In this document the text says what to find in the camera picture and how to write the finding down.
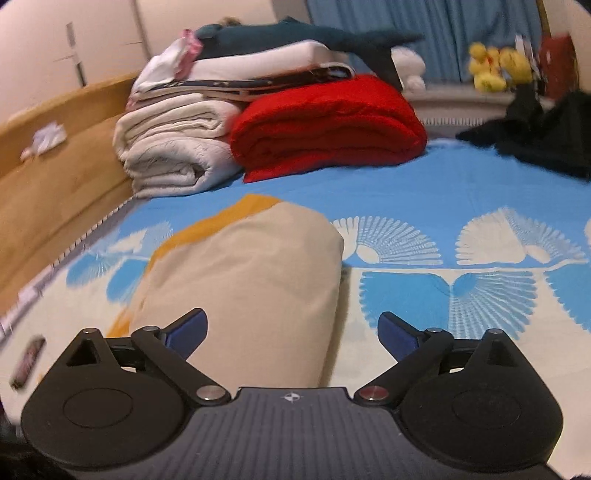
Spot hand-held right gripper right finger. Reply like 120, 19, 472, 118
353, 311, 526, 408

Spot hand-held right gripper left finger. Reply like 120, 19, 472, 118
65, 308, 232, 407

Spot white and navy folded quilt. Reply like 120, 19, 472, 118
139, 41, 357, 102

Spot white and pink cloth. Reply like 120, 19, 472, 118
127, 28, 204, 110

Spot blue printed bedsheet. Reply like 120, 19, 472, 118
0, 137, 591, 467

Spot red folded blanket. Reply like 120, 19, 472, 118
229, 74, 428, 184

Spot yellow plush toy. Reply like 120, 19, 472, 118
468, 42, 507, 92
499, 46, 535, 86

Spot blue curtain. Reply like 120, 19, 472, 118
305, 0, 552, 85

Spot white window ledge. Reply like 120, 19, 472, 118
402, 82, 557, 126

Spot white fluffy folded blanket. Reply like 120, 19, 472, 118
114, 93, 245, 199

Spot red bag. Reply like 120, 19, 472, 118
538, 33, 579, 101

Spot beige and mustard garment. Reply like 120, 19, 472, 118
107, 194, 345, 388

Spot black cloth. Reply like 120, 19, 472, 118
456, 84, 591, 182

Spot white wardrobe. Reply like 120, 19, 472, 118
0, 0, 280, 126

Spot teal shark plush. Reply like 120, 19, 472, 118
194, 16, 426, 90

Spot wooden bed frame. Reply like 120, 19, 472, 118
0, 71, 145, 320

